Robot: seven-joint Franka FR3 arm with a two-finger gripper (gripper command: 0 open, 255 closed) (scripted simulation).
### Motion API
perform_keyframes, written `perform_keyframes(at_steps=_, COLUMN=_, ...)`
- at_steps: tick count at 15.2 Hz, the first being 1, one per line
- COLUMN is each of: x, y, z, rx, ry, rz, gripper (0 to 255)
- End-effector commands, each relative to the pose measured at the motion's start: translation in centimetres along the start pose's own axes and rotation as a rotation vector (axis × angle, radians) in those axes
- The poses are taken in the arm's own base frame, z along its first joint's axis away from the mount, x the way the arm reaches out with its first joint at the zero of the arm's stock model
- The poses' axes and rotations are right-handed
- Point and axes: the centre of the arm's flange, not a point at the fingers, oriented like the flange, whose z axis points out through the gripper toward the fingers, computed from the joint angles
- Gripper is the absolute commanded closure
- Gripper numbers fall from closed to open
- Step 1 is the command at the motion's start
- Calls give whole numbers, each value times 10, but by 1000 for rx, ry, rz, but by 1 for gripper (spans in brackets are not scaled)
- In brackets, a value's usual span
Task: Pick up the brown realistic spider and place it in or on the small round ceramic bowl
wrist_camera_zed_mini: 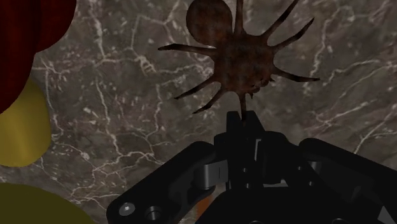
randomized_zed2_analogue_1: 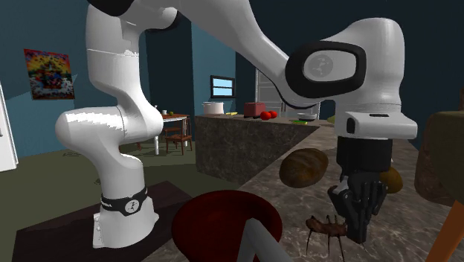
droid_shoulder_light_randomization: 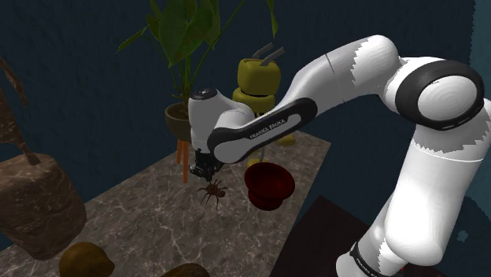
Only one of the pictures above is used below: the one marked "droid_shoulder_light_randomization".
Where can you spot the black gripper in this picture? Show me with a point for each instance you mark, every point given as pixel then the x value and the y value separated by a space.
pixel 203 164

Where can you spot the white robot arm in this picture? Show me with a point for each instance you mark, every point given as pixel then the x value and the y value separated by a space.
pixel 422 184

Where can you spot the brown toy spider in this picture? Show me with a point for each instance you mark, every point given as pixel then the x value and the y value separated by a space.
pixel 213 190

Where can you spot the dark red bowl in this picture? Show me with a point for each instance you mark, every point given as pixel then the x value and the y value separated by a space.
pixel 268 184

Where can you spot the yellow figure with grey antennae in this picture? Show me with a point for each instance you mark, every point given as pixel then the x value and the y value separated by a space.
pixel 257 78

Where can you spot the brown rounded object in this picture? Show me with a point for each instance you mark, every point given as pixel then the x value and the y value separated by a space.
pixel 187 271

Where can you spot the potted plant on orange stand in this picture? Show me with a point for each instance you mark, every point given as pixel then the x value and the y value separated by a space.
pixel 184 34

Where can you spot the dark robot stand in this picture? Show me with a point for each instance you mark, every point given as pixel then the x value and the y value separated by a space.
pixel 322 238

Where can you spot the ochre rounded object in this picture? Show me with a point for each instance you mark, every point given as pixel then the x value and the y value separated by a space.
pixel 85 261

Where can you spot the brown marbled figure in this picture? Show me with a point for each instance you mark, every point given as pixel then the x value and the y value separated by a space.
pixel 34 199

